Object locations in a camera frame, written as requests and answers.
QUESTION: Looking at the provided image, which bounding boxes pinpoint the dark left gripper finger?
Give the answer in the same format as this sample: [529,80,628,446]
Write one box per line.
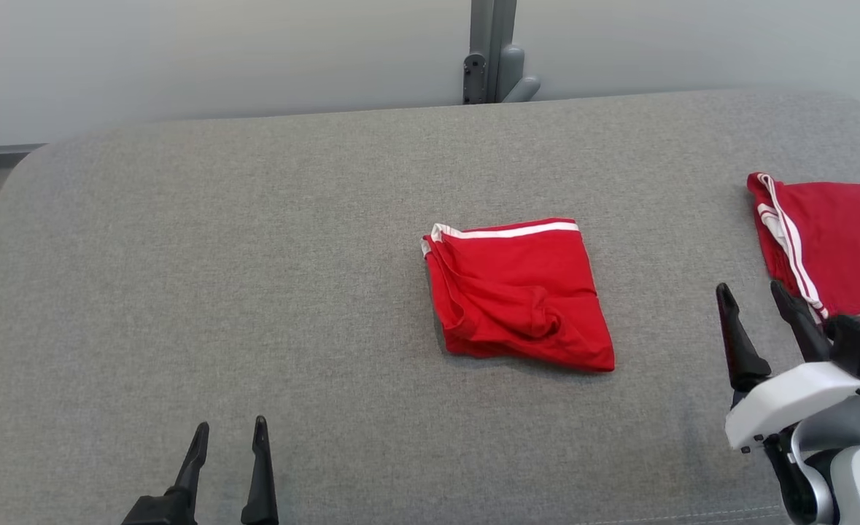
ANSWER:
[121,421,210,525]
[240,416,280,525]

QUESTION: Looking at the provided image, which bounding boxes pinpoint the grey fabric sofa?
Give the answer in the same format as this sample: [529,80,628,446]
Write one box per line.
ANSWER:
[0,89,860,525]

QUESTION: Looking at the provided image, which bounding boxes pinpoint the red shorts with white stripe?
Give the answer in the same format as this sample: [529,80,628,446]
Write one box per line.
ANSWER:
[421,217,616,373]

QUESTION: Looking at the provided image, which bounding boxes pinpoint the red basketball jersey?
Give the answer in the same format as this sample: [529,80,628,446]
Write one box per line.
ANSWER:
[747,172,860,322]

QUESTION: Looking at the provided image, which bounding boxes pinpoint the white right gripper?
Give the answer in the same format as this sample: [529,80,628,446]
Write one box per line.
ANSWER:
[716,280,860,454]

